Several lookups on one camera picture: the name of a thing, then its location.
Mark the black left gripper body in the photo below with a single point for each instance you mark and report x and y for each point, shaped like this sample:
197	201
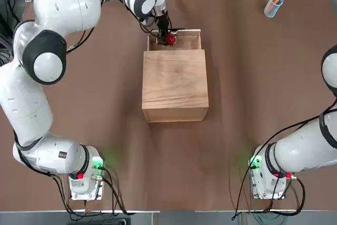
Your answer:
163	20

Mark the red toy car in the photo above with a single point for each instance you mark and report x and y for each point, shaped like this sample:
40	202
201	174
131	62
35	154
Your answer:
172	40

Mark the wooden drawer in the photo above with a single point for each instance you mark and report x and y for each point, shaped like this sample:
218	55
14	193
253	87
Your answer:
187	44

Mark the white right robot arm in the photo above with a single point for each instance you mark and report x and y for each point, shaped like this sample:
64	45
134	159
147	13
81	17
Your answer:
302	151

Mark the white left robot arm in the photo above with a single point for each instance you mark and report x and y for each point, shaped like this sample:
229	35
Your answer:
26	103

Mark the wooden cabinet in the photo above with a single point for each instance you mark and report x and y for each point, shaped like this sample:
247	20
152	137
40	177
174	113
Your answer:
175	82

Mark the blue pen cup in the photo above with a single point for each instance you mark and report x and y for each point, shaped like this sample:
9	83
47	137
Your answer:
272	10

